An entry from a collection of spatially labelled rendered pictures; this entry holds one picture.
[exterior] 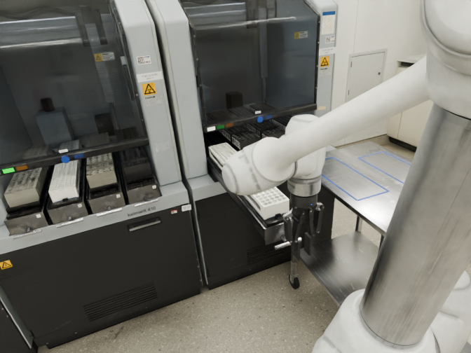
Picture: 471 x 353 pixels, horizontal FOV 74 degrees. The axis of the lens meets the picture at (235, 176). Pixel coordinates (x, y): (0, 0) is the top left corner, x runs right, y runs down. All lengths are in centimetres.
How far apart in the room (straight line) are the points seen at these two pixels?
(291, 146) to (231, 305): 140
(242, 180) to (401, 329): 38
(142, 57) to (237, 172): 81
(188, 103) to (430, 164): 117
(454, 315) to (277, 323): 118
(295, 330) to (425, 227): 143
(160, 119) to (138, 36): 33
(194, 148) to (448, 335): 115
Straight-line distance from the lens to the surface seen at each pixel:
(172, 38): 138
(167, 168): 151
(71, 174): 157
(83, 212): 146
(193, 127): 147
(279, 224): 109
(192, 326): 185
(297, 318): 185
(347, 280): 167
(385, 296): 53
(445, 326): 75
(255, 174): 68
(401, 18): 364
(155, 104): 140
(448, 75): 35
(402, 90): 59
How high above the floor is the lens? 146
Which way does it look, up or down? 28 degrees down
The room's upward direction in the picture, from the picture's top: 5 degrees counter-clockwise
